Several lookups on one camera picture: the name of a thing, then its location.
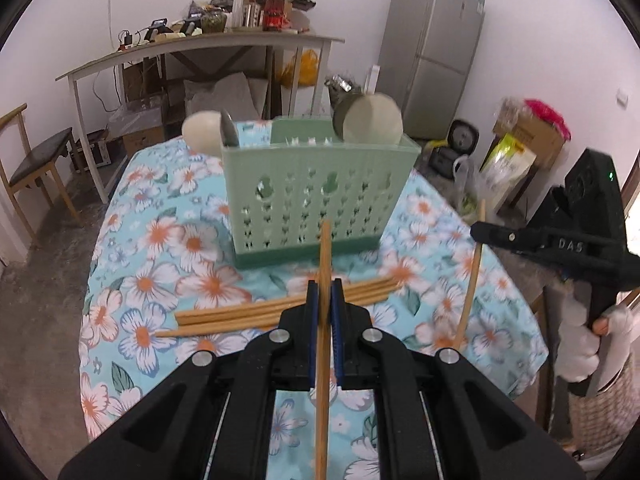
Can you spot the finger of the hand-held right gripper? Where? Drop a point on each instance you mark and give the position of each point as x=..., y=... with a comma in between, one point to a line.
x=505, y=237

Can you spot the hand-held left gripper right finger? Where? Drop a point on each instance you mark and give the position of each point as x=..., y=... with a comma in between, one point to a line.
x=336, y=335

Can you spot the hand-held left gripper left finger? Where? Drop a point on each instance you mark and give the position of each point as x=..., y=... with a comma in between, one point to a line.
x=312, y=335

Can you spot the tan bamboo chopstick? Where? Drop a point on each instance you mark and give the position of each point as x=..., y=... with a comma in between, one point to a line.
x=470, y=285
x=326, y=260

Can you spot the pile of wooden chopsticks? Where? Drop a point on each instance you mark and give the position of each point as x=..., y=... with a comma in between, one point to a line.
x=225, y=317

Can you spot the green plastic utensil basket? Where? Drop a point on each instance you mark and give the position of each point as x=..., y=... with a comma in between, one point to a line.
x=300, y=220

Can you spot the white ceramic spoon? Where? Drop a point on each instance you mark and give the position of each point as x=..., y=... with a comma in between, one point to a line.
x=200, y=132

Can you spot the person's right hand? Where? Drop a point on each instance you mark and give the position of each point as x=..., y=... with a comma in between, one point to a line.
x=575, y=345

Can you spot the clear plastic bag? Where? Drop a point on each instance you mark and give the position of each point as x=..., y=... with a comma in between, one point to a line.
x=467, y=185

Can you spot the green and yellow bag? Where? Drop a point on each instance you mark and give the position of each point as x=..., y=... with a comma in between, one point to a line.
x=505, y=170

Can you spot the black rice cooker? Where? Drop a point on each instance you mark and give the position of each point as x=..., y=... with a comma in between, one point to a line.
x=457, y=147

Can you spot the large cardboard box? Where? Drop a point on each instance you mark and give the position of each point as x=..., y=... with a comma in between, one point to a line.
x=535, y=135

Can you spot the pink fluffy item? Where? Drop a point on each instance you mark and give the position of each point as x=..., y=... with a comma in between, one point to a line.
x=550, y=112

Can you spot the floral tablecloth table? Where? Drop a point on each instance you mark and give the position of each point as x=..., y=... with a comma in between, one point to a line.
x=150, y=260

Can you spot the woven basket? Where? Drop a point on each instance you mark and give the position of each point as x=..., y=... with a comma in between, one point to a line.
x=600, y=410

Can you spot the silver refrigerator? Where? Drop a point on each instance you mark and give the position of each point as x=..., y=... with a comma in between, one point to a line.
x=430, y=50

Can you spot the grey pillow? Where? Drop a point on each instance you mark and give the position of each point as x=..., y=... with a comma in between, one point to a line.
x=220, y=95

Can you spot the small cardboard box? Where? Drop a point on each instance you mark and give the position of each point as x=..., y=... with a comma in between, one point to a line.
x=142, y=140

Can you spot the yellow plastic bag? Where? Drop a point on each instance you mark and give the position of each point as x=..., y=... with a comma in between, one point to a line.
x=302, y=67

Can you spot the metal case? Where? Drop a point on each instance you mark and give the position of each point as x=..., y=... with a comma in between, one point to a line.
x=92, y=150

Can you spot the white desk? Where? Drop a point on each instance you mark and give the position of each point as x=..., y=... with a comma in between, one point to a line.
x=200, y=45

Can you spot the red bottle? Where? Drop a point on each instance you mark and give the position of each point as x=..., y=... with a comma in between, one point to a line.
x=275, y=10

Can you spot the wooden chair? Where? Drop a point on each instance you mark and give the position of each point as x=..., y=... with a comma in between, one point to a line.
x=40, y=152

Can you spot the glass jar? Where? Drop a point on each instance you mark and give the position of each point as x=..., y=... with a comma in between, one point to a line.
x=214, y=21

